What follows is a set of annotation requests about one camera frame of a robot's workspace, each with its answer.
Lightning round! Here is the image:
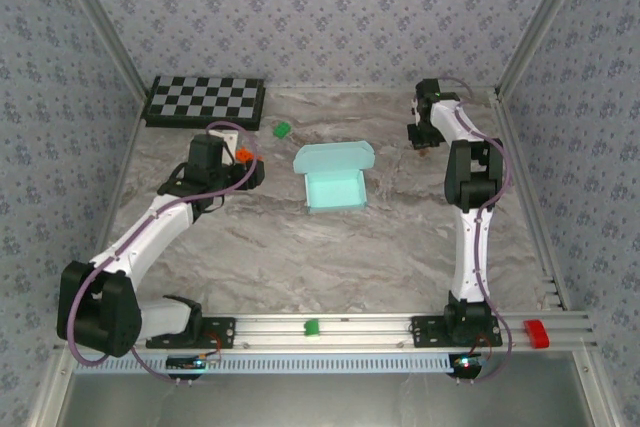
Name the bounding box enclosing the light blue paper box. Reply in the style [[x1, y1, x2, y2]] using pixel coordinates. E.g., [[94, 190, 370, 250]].
[[292, 140, 376, 217]]

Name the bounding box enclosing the black grey chessboard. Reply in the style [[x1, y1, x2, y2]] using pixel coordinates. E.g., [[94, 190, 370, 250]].
[[143, 75, 267, 132]]

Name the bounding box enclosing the red plastic block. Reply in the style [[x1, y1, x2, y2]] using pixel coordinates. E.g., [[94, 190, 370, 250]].
[[522, 319, 551, 349]]

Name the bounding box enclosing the grey metal sheet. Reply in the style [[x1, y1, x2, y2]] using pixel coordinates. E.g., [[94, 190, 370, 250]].
[[54, 371, 601, 427]]

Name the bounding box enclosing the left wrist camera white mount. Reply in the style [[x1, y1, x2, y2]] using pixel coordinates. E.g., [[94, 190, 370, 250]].
[[206, 129, 241, 167]]

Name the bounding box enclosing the aluminium side rail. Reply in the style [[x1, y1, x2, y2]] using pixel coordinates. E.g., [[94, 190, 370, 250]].
[[492, 91, 571, 311], [77, 94, 151, 313]]

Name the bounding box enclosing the aluminium corner post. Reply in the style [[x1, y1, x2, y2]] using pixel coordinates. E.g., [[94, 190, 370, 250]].
[[497, 0, 596, 98], [49, 0, 151, 101]]

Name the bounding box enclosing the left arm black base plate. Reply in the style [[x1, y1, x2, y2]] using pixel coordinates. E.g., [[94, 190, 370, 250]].
[[145, 316, 237, 350]]

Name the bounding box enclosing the aluminium front rail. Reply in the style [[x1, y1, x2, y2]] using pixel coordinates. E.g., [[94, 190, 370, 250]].
[[53, 312, 599, 353]]

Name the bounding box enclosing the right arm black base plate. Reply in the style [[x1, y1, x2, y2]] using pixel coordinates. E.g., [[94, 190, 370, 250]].
[[409, 315, 504, 348]]

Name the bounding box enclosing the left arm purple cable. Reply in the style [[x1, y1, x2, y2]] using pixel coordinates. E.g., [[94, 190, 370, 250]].
[[67, 120, 266, 388]]

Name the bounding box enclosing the slotted grey cable duct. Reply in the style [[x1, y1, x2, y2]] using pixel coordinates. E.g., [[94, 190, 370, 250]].
[[73, 352, 456, 374]]

